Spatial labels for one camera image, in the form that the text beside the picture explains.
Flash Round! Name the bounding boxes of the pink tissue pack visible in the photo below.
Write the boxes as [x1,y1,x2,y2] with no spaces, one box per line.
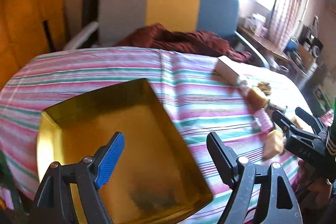
[253,109,273,132]

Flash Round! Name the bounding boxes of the yellow sponge block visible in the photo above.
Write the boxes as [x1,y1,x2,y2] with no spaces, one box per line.
[247,87,268,111]
[263,130,284,160]

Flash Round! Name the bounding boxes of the yellow plush toy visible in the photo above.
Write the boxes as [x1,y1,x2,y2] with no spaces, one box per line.
[257,81,272,96]

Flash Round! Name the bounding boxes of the person right hand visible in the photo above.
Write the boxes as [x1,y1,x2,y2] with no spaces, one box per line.
[295,160,333,209]

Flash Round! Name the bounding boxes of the blue bag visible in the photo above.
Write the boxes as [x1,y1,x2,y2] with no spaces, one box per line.
[285,36,299,52]

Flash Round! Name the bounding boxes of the wooden desk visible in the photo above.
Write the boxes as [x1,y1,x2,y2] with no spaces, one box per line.
[238,26,289,63]

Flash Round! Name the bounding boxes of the striped pink green bedsheet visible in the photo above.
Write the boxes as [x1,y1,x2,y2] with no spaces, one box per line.
[0,47,334,224]

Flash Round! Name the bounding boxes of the gold cardboard tray box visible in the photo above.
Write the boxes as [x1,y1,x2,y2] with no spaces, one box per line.
[37,79,213,223]

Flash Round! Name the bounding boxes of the white boxes on desk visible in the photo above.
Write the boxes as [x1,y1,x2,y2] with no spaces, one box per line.
[243,13,268,37]

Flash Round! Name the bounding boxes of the pink checked curtain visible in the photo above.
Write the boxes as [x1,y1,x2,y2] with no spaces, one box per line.
[268,0,302,52]

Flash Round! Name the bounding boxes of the maroon crumpled blanket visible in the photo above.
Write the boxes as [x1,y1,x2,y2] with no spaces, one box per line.
[115,23,252,63]

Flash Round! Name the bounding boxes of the orange wooden wardrobe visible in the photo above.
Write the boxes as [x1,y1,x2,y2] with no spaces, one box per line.
[1,0,66,86]

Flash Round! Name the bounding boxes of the grey yellow blue headboard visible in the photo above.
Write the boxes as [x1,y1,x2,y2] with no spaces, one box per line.
[98,0,239,47]

